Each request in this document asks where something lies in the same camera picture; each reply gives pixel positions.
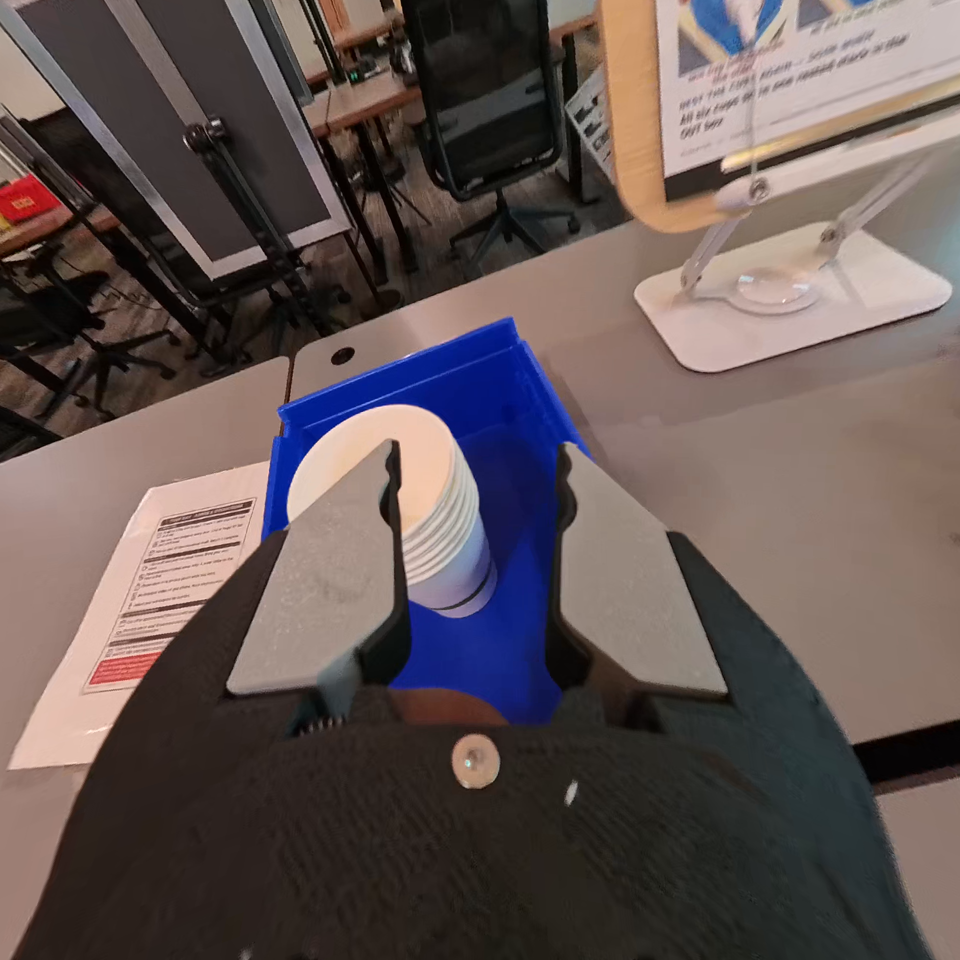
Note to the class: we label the printed checklist sheet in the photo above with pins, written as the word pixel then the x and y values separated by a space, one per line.
pixel 150 600

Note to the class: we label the black office chair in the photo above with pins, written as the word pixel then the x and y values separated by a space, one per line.
pixel 60 330
pixel 487 90

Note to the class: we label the blue plastic bin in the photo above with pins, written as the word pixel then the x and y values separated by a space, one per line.
pixel 517 465

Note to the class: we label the black tripod stand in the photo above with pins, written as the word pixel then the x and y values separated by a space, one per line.
pixel 247 217

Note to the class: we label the printed instruction sheet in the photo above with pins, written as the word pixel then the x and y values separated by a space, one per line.
pixel 787 82

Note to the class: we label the printed paper sign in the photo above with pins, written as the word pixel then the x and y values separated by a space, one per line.
pixel 592 127

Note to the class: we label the grey framed partition panel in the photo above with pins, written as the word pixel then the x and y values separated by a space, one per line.
pixel 135 90

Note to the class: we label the wooden top desk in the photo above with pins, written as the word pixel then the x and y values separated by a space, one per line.
pixel 360 105

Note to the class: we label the stack of white paper cups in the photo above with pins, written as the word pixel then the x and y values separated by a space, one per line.
pixel 427 480

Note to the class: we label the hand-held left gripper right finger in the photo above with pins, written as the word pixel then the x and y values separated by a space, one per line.
pixel 637 600

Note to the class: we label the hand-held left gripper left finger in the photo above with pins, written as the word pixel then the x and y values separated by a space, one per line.
pixel 315 600

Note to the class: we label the red box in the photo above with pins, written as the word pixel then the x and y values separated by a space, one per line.
pixel 22 199

